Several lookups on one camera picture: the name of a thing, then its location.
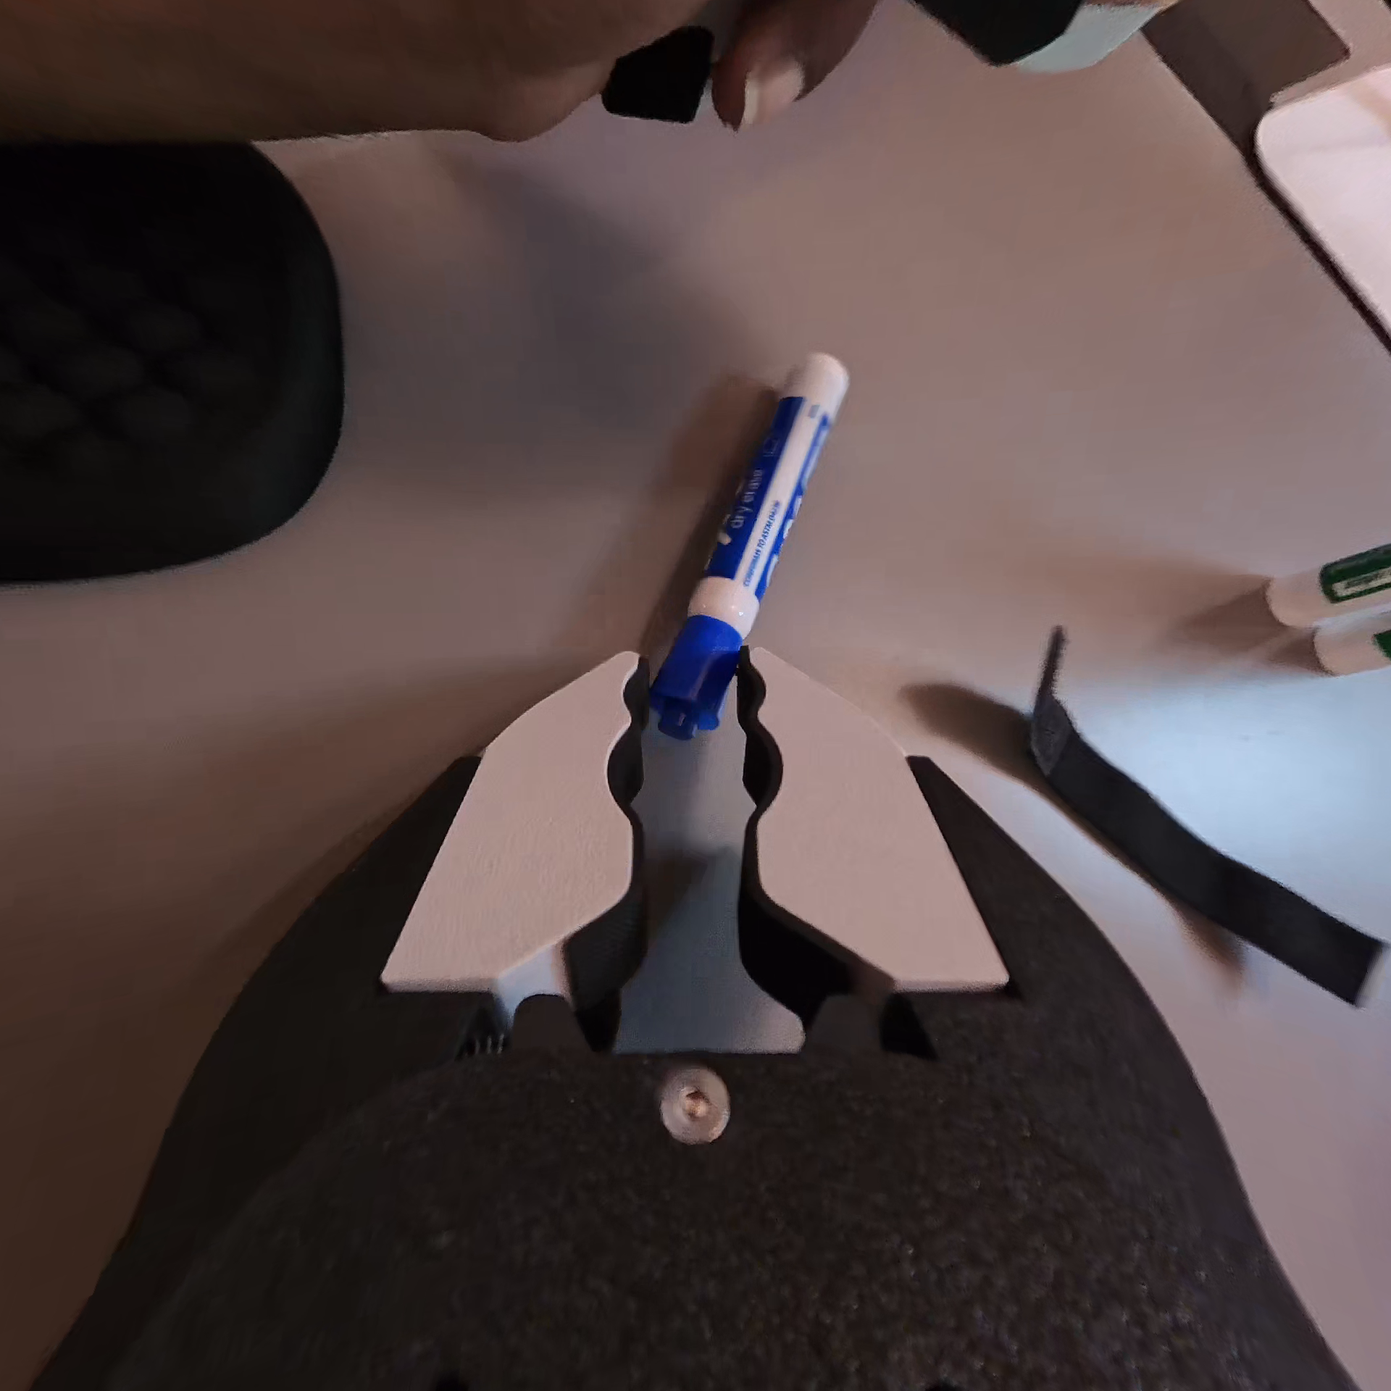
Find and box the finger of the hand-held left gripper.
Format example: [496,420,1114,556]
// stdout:
[1015,3,1175,76]

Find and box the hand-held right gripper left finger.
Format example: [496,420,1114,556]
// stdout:
[380,649,650,1028]

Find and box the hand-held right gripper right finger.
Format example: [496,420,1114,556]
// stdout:
[736,646,1011,1025]

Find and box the black hook-and-loop strap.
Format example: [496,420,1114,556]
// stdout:
[1026,626,1386,1007]

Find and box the blue dry erase marker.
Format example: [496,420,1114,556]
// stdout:
[649,352,851,742]

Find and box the green dry erase marker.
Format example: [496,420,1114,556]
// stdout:
[1313,607,1391,677]
[1265,543,1391,629]

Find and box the white document stand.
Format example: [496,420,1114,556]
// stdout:
[1255,81,1391,349]

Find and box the black wrist rest pad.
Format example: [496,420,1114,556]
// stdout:
[0,140,347,588]

